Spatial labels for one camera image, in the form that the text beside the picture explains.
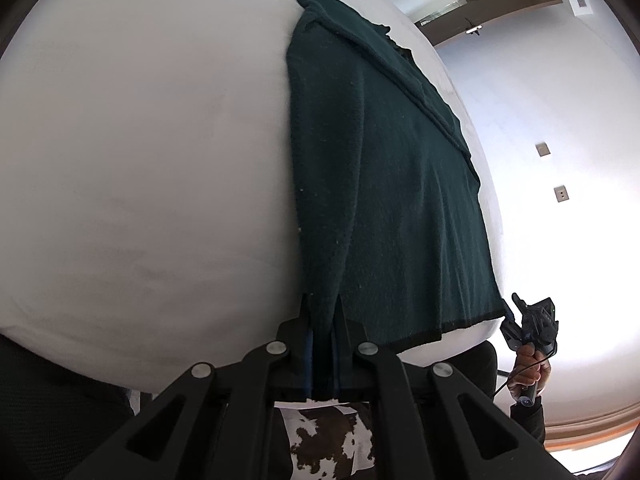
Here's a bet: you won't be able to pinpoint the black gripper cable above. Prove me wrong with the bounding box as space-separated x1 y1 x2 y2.
491 349 557 403

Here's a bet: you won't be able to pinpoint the person right hand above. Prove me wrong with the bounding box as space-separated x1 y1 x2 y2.
506 344 551 401

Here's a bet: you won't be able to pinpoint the dark green knit sweater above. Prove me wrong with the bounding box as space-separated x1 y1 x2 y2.
286 0 506 352

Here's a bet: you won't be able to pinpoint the cow print trousers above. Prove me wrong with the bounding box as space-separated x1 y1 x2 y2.
266 403 376 479

